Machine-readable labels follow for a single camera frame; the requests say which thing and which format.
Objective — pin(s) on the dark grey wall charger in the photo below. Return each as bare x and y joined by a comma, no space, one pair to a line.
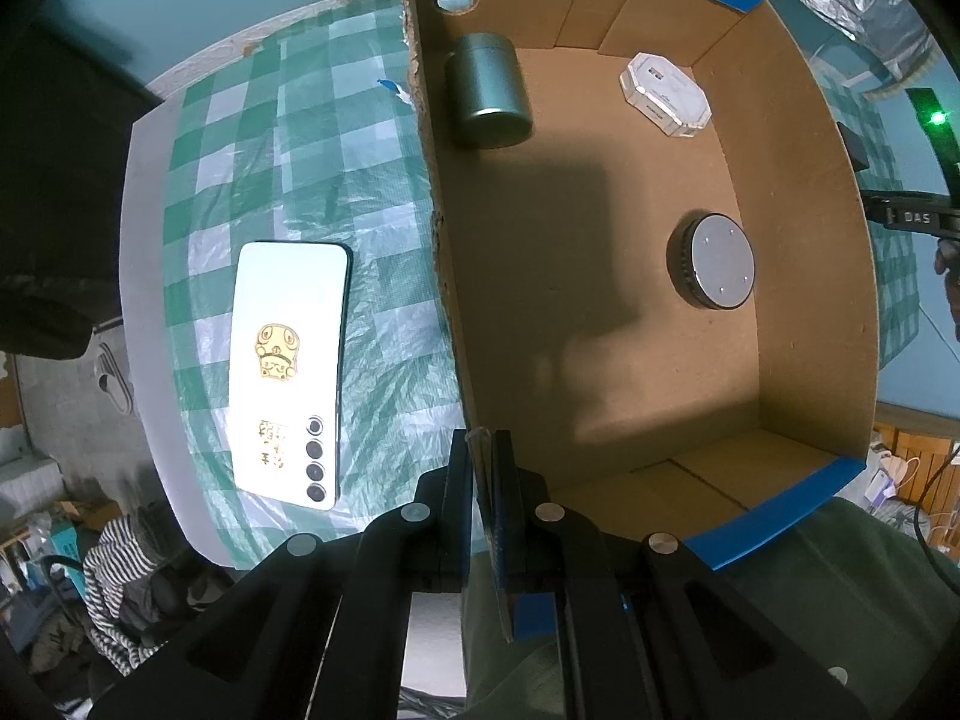
853,146

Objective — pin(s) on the round silver disc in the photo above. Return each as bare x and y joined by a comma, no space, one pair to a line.
718,261

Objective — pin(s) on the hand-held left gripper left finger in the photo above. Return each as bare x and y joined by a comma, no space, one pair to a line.
461,480

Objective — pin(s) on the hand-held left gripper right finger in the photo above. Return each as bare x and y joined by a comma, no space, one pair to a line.
506,480

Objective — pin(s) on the person's right hand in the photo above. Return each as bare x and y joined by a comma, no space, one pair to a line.
943,256

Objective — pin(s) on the blue cardboard box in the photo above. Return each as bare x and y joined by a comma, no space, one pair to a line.
600,277

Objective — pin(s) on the black hanging clothing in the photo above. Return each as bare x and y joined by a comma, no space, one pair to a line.
52,202

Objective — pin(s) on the white slipper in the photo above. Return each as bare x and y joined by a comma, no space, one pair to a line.
112,382

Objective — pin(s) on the striped clothing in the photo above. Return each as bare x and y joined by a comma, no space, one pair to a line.
127,592

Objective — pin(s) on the green metal tin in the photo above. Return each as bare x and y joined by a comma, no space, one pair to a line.
487,90

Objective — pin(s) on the white octagonal box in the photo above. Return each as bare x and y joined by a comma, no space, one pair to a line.
666,94

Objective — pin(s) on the white smartphone with sticker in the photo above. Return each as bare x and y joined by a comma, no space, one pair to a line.
289,360

